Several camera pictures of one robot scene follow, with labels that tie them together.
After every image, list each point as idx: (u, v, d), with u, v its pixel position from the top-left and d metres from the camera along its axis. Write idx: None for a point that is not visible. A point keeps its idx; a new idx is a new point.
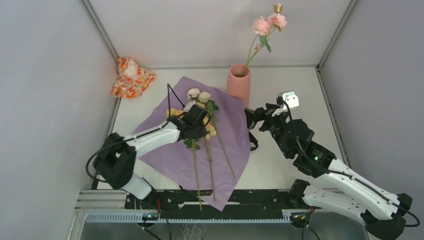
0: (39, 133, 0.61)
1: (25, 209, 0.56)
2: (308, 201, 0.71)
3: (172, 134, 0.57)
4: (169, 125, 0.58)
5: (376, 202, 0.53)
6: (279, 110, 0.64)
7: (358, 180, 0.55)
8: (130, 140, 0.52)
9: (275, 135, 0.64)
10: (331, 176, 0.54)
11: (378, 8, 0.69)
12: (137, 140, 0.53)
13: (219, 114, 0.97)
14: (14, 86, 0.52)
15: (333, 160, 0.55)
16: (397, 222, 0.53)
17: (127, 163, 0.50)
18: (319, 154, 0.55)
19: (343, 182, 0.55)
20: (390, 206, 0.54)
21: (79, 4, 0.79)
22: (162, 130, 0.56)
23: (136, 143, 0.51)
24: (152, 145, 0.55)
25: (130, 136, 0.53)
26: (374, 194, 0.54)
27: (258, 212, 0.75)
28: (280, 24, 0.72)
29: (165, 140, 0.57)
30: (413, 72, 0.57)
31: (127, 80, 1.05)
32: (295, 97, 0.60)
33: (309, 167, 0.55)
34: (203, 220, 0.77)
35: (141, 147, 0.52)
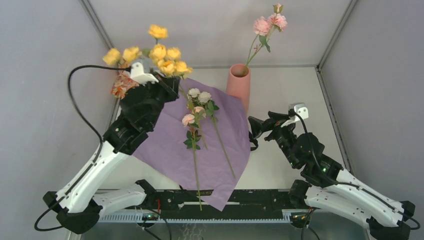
0: (39, 132, 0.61)
1: (24, 209, 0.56)
2: (310, 203, 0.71)
3: (110, 161, 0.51)
4: (104, 152, 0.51)
5: (382, 211, 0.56)
6: (289, 122, 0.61)
7: (365, 190, 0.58)
8: (62, 201, 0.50)
9: (282, 146, 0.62)
10: (338, 187, 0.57)
11: (378, 8, 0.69)
12: (69, 196, 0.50)
13: (219, 114, 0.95)
14: (14, 85, 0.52)
15: (341, 171, 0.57)
16: (402, 230, 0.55)
17: (72, 218, 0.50)
18: (327, 165, 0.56)
19: (350, 193, 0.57)
20: (396, 214, 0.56)
21: (79, 4, 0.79)
22: (93, 168, 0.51)
23: (68, 202, 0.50)
24: (93, 183, 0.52)
25: (62, 192, 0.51)
26: (380, 202, 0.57)
27: (258, 212, 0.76)
28: (280, 24, 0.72)
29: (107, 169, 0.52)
30: (414, 71, 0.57)
31: (127, 80, 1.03)
32: (306, 109, 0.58)
33: (318, 178, 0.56)
34: (203, 220, 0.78)
35: (75, 201, 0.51)
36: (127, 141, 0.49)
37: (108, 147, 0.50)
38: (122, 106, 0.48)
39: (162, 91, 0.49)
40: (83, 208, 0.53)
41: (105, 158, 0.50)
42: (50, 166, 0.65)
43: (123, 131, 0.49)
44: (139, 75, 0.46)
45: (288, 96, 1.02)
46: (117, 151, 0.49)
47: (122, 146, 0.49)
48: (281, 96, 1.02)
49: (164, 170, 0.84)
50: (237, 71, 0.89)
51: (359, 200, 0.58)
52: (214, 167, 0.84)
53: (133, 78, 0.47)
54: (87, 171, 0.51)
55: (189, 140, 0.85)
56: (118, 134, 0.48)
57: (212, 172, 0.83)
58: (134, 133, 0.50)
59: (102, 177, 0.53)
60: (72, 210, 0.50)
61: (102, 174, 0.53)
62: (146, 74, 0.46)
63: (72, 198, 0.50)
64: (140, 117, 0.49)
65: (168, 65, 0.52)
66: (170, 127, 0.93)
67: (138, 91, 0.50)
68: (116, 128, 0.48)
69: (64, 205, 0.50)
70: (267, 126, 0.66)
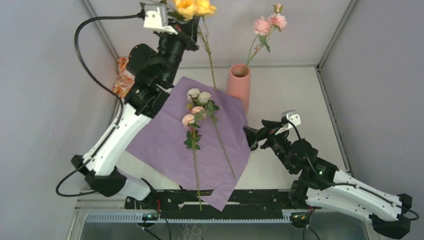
0: (39, 133, 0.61)
1: (24, 208, 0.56)
2: (311, 203, 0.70)
3: (132, 125, 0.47)
4: (127, 114, 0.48)
5: (381, 206, 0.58)
6: (283, 129, 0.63)
7: (362, 188, 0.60)
8: (88, 163, 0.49)
9: (278, 153, 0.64)
10: (337, 188, 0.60)
11: (378, 8, 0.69)
12: (94, 159, 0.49)
13: (219, 113, 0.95)
14: (14, 86, 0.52)
15: (337, 172, 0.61)
16: (403, 222, 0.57)
17: (97, 181, 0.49)
18: (323, 168, 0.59)
19: (349, 192, 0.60)
20: (394, 208, 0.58)
21: (79, 4, 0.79)
22: (118, 128, 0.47)
23: (94, 165, 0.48)
24: (120, 145, 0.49)
25: (88, 155, 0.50)
26: (378, 199, 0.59)
27: (258, 212, 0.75)
28: (280, 24, 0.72)
29: (135, 131, 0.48)
30: (414, 71, 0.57)
31: (127, 80, 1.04)
32: (298, 116, 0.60)
33: (316, 182, 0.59)
34: (203, 220, 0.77)
35: (101, 165, 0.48)
36: (149, 102, 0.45)
37: (130, 109, 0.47)
38: (133, 70, 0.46)
39: (176, 45, 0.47)
40: (110, 171, 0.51)
41: (127, 121, 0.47)
42: (50, 166, 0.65)
43: (144, 92, 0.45)
44: (154, 26, 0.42)
45: (288, 96, 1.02)
46: (140, 113, 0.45)
47: (144, 108, 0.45)
48: (281, 96, 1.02)
49: (164, 170, 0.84)
50: (238, 70, 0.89)
51: (358, 198, 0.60)
52: (214, 167, 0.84)
53: (147, 28, 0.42)
54: (110, 135, 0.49)
55: (189, 140, 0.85)
56: (138, 96, 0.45)
57: (212, 172, 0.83)
58: (153, 95, 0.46)
59: (127, 142, 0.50)
60: (99, 173, 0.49)
61: (126, 139, 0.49)
62: (162, 26, 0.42)
63: (97, 161, 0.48)
64: (154, 76, 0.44)
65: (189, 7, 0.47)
66: (170, 127, 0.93)
67: (143, 52, 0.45)
68: (136, 90, 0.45)
69: (91, 167, 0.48)
70: (262, 134, 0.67)
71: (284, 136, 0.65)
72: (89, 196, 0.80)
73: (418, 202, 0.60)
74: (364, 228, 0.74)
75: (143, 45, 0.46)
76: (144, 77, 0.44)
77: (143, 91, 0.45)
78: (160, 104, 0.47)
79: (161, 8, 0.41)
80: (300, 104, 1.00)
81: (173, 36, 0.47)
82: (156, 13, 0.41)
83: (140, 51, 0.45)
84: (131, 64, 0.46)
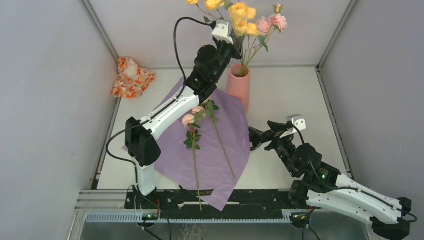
0: (39, 133, 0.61)
1: (23, 209, 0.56)
2: (312, 203, 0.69)
3: (191, 100, 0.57)
4: (186, 92, 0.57)
5: (382, 210, 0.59)
6: (287, 133, 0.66)
7: (364, 191, 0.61)
8: (146, 123, 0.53)
9: (282, 156, 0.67)
10: (339, 191, 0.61)
11: (379, 8, 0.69)
12: (153, 121, 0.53)
13: (219, 114, 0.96)
14: (14, 86, 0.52)
15: (339, 176, 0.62)
16: (402, 225, 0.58)
17: (148, 145, 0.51)
18: (326, 172, 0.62)
19: (351, 195, 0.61)
20: (394, 211, 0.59)
21: (79, 4, 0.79)
22: (179, 100, 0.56)
23: (152, 125, 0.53)
24: (174, 116, 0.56)
25: (146, 117, 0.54)
26: (378, 202, 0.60)
27: (258, 212, 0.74)
28: (280, 25, 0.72)
29: (187, 107, 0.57)
30: (413, 71, 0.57)
31: (127, 80, 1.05)
32: (303, 121, 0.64)
33: (318, 186, 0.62)
34: (203, 220, 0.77)
35: (158, 127, 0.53)
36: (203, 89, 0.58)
37: (189, 91, 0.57)
38: (197, 62, 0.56)
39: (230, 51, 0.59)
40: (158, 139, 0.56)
41: (187, 96, 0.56)
42: (50, 167, 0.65)
43: (200, 81, 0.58)
44: (220, 34, 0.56)
45: (288, 96, 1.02)
46: (196, 95, 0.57)
47: (199, 93, 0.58)
48: (281, 96, 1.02)
49: (164, 170, 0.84)
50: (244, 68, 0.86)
51: (360, 202, 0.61)
52: (214, 167, 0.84)
53: (214, 35, 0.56)
54: (170, 104, 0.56)
55: (189, 140, 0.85)
56: (196, 84, 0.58)
57: (212, 172, 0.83)
58: (207, 85, 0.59)
59: (179, 115, 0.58)
60: (153, 134, 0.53)
61: (181, 111, 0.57)
62: (226, 37, 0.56)
63: (156, 123, 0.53)
64: (212, 70, 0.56)
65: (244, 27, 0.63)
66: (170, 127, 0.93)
67: (208, 51, 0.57)
68: (195, 79, 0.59)
69: (149, 127, 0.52)
70: (266, 137, 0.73)
71: (288, 140, 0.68)
72: (89, 196, 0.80)
73: (416, 202, 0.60)
74: (364, 228, 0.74)
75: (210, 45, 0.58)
76: (205, 70, 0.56)
77: (200, 80, 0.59)
78: (209, 93, 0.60)
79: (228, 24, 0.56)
80: (300, 104, 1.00)
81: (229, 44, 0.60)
82: (224, 26, 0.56)
83: (207, 49, 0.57)
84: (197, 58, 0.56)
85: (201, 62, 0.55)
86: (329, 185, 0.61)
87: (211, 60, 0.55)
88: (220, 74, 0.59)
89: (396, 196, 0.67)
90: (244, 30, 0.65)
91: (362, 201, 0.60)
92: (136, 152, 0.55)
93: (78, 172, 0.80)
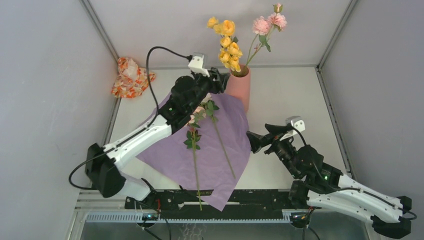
0: (39, 133, 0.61)
1: (23, 209, 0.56)
2: (313, 204, 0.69)
3: (163, 129, 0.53)
4: (158, 121, 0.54)
5: (384, 209, 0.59)
6: (287, 135, 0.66)
7: (366, 192, 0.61)
8: (111, 152, 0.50)
9: (282, 159, 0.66)
10: (342, 192, 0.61)
11: (379, 9, 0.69)
12: (118, 149, 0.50)
13: (219, 114, 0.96)
14: (14, 86, 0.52)
15: (341, 176, 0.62)
16: (404, 224, 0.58)
17: (109, 175, 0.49)
18: (328, 173, 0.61)
19: (353, 196, 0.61)
20: (396, 210, 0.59)
21: (79, 4, 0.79)
22: (148, 129, 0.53)
23: (116, 154, 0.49)
24: (140, 147, 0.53)
25: (111, 145, 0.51)
26: (381, 202, 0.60)
27: (258, 211, 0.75)
28: (280, 23, 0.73)
29: (155, 138, 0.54)
30: (414, 71, 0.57)
31: (127, 80, 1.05)
32: (303, 122, 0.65)
33: (321, 187, 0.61)
34: (203, 220, 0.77)
35: (123, 156, 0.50)
36: (177, 118, 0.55)
37: (162, 119, 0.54)
38: (173, 91, 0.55)
39: (206, 84, 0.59)
40: (121, 168, 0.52)
41: (159, 125, 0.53)
42: (50, 167, 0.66)
43: (175, 110, 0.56)
44: (196, 66, 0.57)
45: (288, 96, 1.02)
46: (169, 123, 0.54)
47: (173, 121, 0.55)
48: (281, 96, 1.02)
49: (164, 170, 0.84)
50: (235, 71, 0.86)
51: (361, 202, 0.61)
52: (214, 166, 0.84)
53: (190, 66, 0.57)
54: (139, 132, 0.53)
55: (189, 140, 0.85)
56: (170, 113, 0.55)
57: (212, 172, 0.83)
58: (181, 115, 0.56)
59: (149, 144, 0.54)
60: (117, 164, 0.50)
61: (152, 140, 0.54)
62: (203, 68, 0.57)
63: (120, 152, 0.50)
64: (188, 101, 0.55)
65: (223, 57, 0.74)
66: None
67: (184, 84, 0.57)
68: (169, 108, 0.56)
69: (112, 156, 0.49)
70: (266, 141, 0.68)
71: (288, 142, 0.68)
72: (89, 196, 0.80)
73: (417, 202, 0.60)
74: (365, 228, 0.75)
75: (188, 78, 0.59)
76: (181, 100, 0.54)
77: (175, 109, 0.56)
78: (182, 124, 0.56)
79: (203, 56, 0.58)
80: (300, 104, 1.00)
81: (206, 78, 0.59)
82: (200, 58, 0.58)
83: (184, 81, 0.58)
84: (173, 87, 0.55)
85: (178, 91, 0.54)
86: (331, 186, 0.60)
87: (187, 91, 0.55)
88: (196, 106, 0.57)
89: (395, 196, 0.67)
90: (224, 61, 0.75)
91: (364, 201, 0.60)
92: (95, 182, 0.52)
93: (78, 172, 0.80)
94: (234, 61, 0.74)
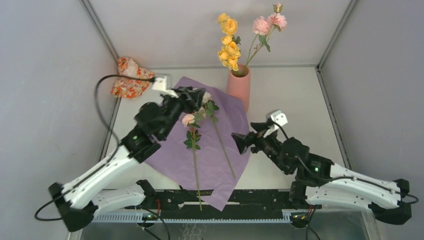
0: (39, 133, 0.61)
1: (23, 209, 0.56)
2: (314, 201, 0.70)
3: (122, 164, 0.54)
4: (119, 154, 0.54)
5: (380, 195, 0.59)
6: (269, 131, 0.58)
7: (359, 179, 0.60)
8: (68, 193, 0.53)
9: (270, 156, 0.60)
10: (335, 182, 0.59)
11: (379, 9, 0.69)
12: (75, 190, 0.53)
13: (219, 114, 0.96)
14: (14, 86, 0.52)
15: (332, 166, 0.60)
16: (404, 208, 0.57)
17: (69, 215, 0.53)
18: (318, 165, 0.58)
19: (347, 185, 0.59)
20: (394, 195, 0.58)
21: (79, 4, 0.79)
22: (106, 167, 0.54)
23: (72, 196, 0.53)
24: (98, 185, 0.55)
25: (69, 185, 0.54)
26: (376, 188, 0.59)
27: (258, 211, 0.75)
28: (280, 24, 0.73)
29: (114, 174, 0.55)
30: (414, 71, 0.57)
31: (127, 80, 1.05)
32: (284, 115, 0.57)
33: (313, 179, 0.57)
34: (204, 220, 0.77)
35: (80, 197, 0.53)
36: (142, 149, 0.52)
37: (123, 151, 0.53)
38: (137, 120, 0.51)
39: (176, 107, 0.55)
40: (85, 203, 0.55)
41: (119, 160, 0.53)
42: (50, 166, 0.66)
43: (140, 140, 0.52)
44: (160, 90, 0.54)
45: (288, 96, 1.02)
46: (131, 156, 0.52)
47: (136, 153, 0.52)
48: (281, 96, 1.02)
49: (164, 170, 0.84)
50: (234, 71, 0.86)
51: (357, 190, 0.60)
52: (214, 166, 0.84)
53: (154, 90, 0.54)
54: (99, 169, 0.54)
55: (189, 140, 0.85)
56: (135, 142, 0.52)
57: (212, 172, 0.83)
58: (148, 144, 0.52)
59: (112, 178, 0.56)
60: (74, 205, 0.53)
61: (112, 175, 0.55)
62: (166, 90, 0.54)
63: (77, 193, 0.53)
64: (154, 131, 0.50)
65: (222, 55, 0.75)
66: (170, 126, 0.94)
67: (148, 112, 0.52)
68: (134, 136, 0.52)
69: (69, 198, 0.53)
70: (248, 140, 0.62)
71: (273, 137, 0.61)
72: None
73: (416, 203, 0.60)
74: (364, 227, 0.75)
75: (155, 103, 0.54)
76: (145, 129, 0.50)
77: (140, 138, 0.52)
78: (149, 153, 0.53)
79: (166, 76, 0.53)
80: (300, 104, 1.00)
81: (175, 99, 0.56)
82: (162, 80, 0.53)
83: (151, 106, 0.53)
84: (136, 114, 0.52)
85: (142, 120, 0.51)
86: (323, 178, 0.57)
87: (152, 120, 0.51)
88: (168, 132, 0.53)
89: None
90: (223, 60, 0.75)
91: (359, 188, 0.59)
92: None
93: (78, 172, 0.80)
94: (231, 60, 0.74)
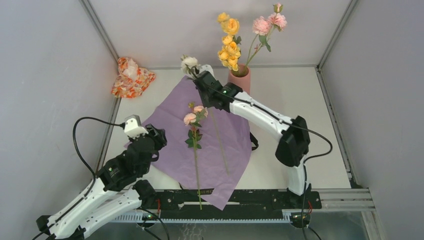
0: (40, 133, 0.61)
1: (23, 209, 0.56)
2: (301, 192, 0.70)
3: (99, 197, 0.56)
4: (95, 187, 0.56)
5: (269, 123, 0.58)
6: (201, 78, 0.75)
7: (257, 106, 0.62)
8: (52, 227, 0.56)
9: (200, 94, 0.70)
10: (235, 104, 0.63)
11: (379, 9, 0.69)
12: (58, 223, 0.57)
13: (221, 114, 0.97)
14: (14, 85, 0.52)
15: (240, 93, 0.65)
16: (287, 140, 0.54)
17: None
18: (227, 89, 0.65)
19: (244, 109, 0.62)
20: (281, 125, 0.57)
21: (79, 5, 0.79)
22: (84, 200, 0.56)
23: (56, 230, 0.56)
24: (80, 217, 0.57)
25: (53, 219, 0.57)
26: (267, 116, 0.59)
27: (258, 212, 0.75)
28: (280, 24, 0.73)
29: (92, 206, 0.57)
30: (413, 71, 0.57)
31: (127, 80, 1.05)
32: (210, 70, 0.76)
33: (219, 100, 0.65)
34: (204, 220, 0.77)
35: (62, 230, 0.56)
36: (117, 181, 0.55)
37: (100, 185, 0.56)
38: (129, 149, 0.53)
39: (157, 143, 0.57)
40: (72, 232, 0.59)
41: (95, 194, 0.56)
42: (50, 166, 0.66)
43: (115, 171, 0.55)
44: (131, 130, 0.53)
45: (288, 96, 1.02)
46: (107, 189, 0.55)
47: (111, 185, 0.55)
48: (281, 96, 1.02)
49: (165, 169, 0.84)
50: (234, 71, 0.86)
51: (252, 115, 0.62)
52: (214, 166, 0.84)
53: (126, 132, 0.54)
54: (78, 203, 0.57)
55: (190, 139, 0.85)
56: (110, 174, 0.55)
57: (212, 171, 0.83)
58: (125, 176, 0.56)
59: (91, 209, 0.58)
60: (60, 236, 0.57)
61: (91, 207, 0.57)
62: (137, 127, 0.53)
63: (59, 227, 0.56)
64: (143, 162, 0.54)
65: (223, 54, 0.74)
66: (171, 126, 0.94)
67: (148, 140, 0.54)
68: (111, 167, 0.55)
69: (53, 231, 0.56)
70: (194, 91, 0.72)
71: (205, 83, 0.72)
72: None
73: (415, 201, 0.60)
74: (364, 228, 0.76)
75: (141, 138, 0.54)
76: (134, 159, 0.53)
77: (117, 171, 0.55)
78: (125, 183, 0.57)
79: (132, 116, 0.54)
80: (299, 103, 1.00)
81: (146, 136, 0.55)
82: (132, 119, 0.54)
83: (145, 139, 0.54)
84: (130, 144, 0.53)
85: (133, 149, 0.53)
86: (226, 98, 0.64)
87: (143, 152, 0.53)
88: (146, 167, 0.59)
89: (395, 196, 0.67)
90: (223, 59, 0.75)
91: (253, 114, 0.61)
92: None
93: (79, 172, 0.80)
94: (232, 60, 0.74)
